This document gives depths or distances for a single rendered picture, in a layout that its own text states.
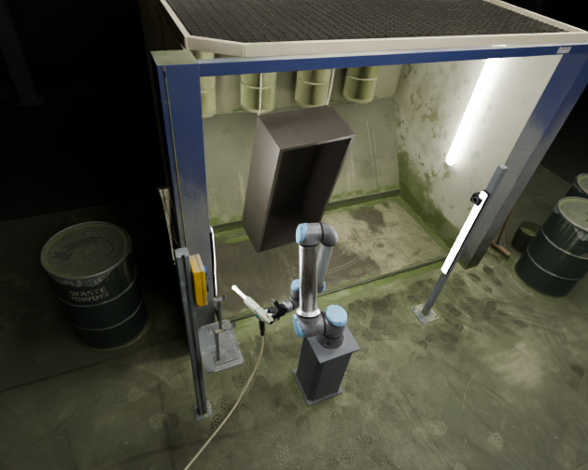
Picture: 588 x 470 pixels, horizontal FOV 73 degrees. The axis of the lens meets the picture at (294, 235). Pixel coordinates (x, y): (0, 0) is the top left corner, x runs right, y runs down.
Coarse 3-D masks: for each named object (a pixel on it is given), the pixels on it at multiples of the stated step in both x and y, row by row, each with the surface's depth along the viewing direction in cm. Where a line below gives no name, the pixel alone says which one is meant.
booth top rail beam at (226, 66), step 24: (432, 48) 222; (456, 48) 226; (480, 48) 231; (504, 48) 237; (528, 48) 245; (552, 48) 254; (576, 48) 263; (216, 72) 177; (240, 72) 182; (264, 72) 186
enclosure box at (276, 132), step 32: (256, 128) 275; (288, 128) 266; (320, 128) 273; (256, 160) 291; (288, 160) 322; (320, 160) 326; (256, 192) 308; (288, 192) 358; (320, 192) 340; (256, 224) 327; (288, 224) 372
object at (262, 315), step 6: (234, 288) 286; (240, 294) 281; (246, 300) 272; (252, 300) 272; (252, 306) 267; (258, 306) 267; (258, 312) 262; (264, 312) 261; (264, 318) 257; (270, 318) 256; (264, 324) 268; (270, 324) 255
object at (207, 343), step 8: (200, 328) 246; (208, 328) 247; (200, 336) 242; (208, 336) 243; (232, 336) 245; (200, 344) 238; (208, 344) 239; (208, 352) 235; (216, 352) 235; (240, 352) 237; (208, 360) 231; (240, 360) 233; (208, 368) 227; (216, 368) 228
